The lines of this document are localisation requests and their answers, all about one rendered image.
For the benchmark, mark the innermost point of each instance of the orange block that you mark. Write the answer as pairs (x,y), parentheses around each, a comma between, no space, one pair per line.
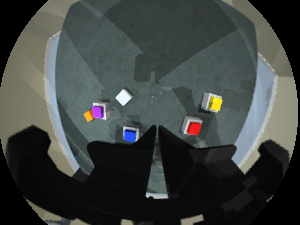
(89,115)

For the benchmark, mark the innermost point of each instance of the red button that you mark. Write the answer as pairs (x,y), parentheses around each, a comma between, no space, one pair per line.
(191,125)

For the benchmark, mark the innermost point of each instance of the blue button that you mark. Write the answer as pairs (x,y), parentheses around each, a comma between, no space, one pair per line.
(131,131)

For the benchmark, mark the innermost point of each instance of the purple button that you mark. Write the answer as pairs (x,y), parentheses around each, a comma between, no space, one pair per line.
(101,110)

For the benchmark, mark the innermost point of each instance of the yellow button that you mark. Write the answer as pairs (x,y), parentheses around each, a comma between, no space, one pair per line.
(211,102)

